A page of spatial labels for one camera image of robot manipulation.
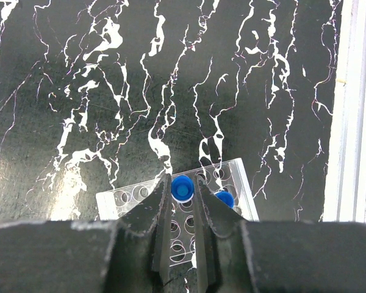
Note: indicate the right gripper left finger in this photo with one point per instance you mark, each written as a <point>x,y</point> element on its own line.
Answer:
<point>130,254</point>

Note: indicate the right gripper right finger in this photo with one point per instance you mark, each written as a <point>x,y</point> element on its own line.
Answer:
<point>234,254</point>

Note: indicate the clear test tube rack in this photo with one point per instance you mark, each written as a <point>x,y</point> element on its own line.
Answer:
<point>229,176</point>

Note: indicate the blue capped test tube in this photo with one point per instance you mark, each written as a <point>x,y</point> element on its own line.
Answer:
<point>226,198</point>
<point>182,189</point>

